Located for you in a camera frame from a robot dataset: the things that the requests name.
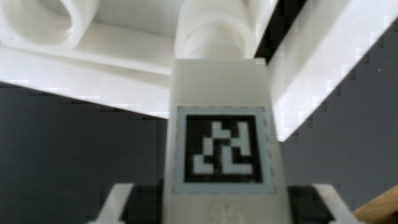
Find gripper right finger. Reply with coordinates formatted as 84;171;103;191
313;184;363;224

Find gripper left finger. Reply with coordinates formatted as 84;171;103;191
87;183;135;224

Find white chair leg with tag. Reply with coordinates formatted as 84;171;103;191
162;0;294;224

